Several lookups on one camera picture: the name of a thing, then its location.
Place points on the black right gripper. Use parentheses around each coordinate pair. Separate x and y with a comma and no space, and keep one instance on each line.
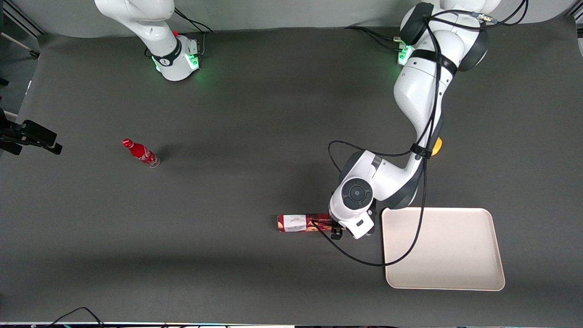
(5,134)

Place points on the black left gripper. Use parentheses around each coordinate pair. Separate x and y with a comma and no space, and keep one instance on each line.
(336,233)

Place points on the red cookie box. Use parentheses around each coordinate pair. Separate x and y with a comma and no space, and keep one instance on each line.
(296,223)

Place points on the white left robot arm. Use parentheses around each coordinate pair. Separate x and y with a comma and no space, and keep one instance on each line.
(419,91)

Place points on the cream plastic tray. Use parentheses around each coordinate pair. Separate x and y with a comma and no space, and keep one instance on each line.
(446,250)

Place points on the thin metal rod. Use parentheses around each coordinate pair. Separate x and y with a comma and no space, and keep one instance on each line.
(20,45)

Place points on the red cola bottle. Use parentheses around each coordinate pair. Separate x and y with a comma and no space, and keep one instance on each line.
(141,152)

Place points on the yellow lemon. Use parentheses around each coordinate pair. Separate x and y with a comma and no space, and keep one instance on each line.
(437,146)

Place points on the aluminium frame bar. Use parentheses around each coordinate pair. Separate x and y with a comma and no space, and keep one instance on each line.
(575,13)
(25,18)

